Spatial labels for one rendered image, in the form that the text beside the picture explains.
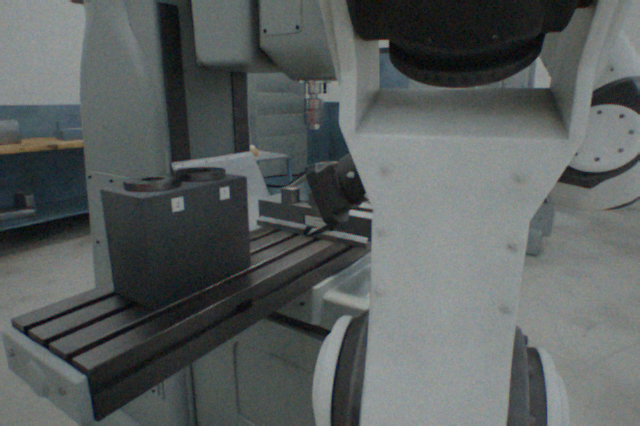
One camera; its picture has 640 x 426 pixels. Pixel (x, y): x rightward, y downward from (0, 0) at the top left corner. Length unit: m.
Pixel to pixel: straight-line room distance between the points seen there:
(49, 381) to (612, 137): 0.74
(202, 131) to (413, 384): 1.07
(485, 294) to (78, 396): 0.51
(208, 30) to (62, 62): 4.28
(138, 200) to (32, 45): 4.62
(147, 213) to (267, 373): 0.67
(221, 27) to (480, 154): 0.88
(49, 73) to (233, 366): 4.39
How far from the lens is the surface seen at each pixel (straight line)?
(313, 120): 1.04
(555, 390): 0.38
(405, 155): 0.30
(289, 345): 1.11
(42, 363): 0.71
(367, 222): 0.95
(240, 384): 1.33
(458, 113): 0.33
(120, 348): 0.66
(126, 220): 0.73
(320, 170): 0.75
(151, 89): 1.23
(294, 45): 0.99
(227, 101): 1.36
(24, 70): 5.20
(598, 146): 0.52
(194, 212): 0.74
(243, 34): 1.06
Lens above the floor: 1.27
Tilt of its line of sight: 15 degrees down
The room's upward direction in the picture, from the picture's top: straight up
